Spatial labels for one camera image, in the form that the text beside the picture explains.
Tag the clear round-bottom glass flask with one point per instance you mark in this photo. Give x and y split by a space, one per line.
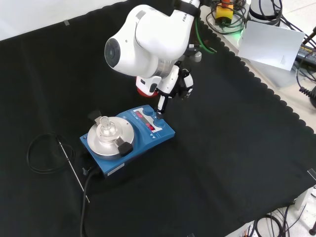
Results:
106 130

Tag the thin steel probe rod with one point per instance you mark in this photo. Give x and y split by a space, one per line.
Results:
72 169

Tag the black bench cloth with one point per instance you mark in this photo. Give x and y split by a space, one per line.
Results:
222 138

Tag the heater with blue base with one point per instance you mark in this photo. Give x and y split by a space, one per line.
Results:
163 132

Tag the yellow stop button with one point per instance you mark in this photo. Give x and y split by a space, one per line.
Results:
224 12

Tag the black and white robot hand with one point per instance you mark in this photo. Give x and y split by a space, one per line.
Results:
170 81

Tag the grey tape piece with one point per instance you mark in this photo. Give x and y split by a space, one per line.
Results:
312 174
66 22
190 234

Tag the black power supply box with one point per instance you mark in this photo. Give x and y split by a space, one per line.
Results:
306 53

